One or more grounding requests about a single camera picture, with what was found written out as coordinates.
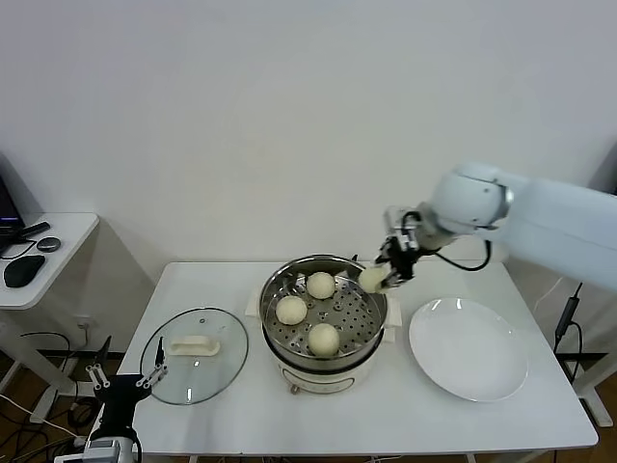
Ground black computer mouse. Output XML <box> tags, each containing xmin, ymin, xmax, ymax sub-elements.
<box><xmin>3</xmin><ymin>254</ymin><xmax>46</xmax><ymax>288</ymax></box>

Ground white electric cooker pot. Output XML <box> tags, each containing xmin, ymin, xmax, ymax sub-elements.
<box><xmin>245</xmin><ymin>288</ymin><xmax>403</xmax><ymax>395</ymax></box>

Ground white floor cable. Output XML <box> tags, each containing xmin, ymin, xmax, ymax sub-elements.
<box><xmin>0</xmin><ymin>393</ymin><xmax>88</xmax><ymax>443</ymax></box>

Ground glass lid with cream handle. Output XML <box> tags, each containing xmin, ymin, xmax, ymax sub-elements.
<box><xmin>140</xmin><ymin>307</ymin><xmax>250</xmax><ymax>405</ymax></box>

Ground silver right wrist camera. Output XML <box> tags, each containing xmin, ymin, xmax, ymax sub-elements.
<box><xmin>383</xmin><ymin>205</ymin><xmax>423</xmax><ymax>252</ymax></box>

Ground white steamed baozi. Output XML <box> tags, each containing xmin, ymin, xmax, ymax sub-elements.
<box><xmin>275</xmin><ymin>295</ymin><xmax>309</xmax><ymax>325</ymax></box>
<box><xmin>359</xmin><ymin>267</ymin><xmax>389</xmax><ymax>294</ymax></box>
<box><xmin>307</xmin><ymin>322</ymin><xmax>341</xmax><ymax>357</ymax></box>
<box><xmin>307</xmin><ymin>271</ymin><xmax>335</xmax><ymax>300</ymax></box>

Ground black looping floor cable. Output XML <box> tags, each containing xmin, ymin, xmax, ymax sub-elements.
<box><xmin>18</xmin><ymin>323</ymin><xmax>93</xmax><ymax>401</ymax></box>

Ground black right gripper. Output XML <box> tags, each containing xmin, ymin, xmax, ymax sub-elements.
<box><xmin>375</xmin><ymin>234</ymin><xmax>418</xmax><ymax>293</ymax></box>

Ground tangled black floor cables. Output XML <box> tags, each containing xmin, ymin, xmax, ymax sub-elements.
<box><xmin>0</xmin><ymin>397</ymin><xmax>102</xmax><ymax>463</ymax></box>

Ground black desk cable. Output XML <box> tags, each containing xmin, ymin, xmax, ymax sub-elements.
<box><xmin>1</xmin><ymin>237</ymin><xmax>39</xmax><ymax>261</ymax></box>

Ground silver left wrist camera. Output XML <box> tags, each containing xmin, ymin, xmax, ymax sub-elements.
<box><xmin>53</xmin><ymin>436</ymin><xmax>137</xmax><ymax>463</ymax></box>

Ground black laptop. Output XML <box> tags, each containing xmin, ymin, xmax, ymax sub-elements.
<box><xmin>0</xmin><ymin>171</ymin><xmax>28</xmax><ymax>255</ymax></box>

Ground black cable with adapter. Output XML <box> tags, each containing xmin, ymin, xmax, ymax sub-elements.
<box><xmin>552</xmin><ymin>282</ymin><xmax>585</xmax><ymax>358</ymax></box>

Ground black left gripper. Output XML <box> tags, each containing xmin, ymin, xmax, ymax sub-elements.
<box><xmin>85</xmin><ymin>336</ymin><xmax>169</xmax><ymax>438</ymax></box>

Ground white side table with label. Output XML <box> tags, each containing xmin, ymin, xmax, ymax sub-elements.
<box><xmin>576</xmin><ymin>288</ymin><xmax>617</xmax><ymax>428</ymax></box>

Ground white round plate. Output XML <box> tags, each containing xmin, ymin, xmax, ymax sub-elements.
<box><xmin>408</xmin><ymin>297</ymin><xmax>530</xmax><ymax>404</ymax></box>

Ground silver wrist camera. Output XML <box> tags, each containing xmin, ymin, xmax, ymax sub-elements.
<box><xmin>53</xmin><ymin>436</ymin><xmax>137</xmax><ymax>463</ymax></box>
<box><xmin>383</xmin><ymin>205</ymin><xmax>423</xmax><ymax>252</ymax></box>

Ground white hanging cable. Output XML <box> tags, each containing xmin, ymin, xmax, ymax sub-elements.
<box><xmin>532</xmin><ymin>277</ymin><xmax>563</xmax><ymax>314</ymax></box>

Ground white side table with laptop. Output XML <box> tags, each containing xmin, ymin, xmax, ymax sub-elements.
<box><xmin>0</xmin><ymin>212</ymin><xmax>110</xmax><ymax>424</ymax></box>

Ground stainless steel steamer basket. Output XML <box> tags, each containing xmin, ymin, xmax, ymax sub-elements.
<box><xmin>260</xmin><ymin>254</ymin><xmax>389</xmax><ymax>370</ymax></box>

